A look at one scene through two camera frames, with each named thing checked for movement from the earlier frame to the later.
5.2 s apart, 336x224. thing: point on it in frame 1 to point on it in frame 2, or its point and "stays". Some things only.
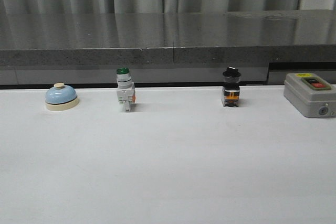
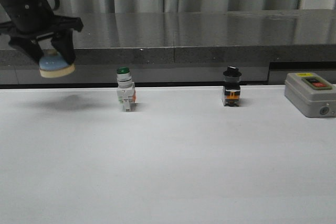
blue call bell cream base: [61, 97] to [52, 65]
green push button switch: [125, 89] stays
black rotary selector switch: [232, 87] stays
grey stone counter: [165, 48] stays
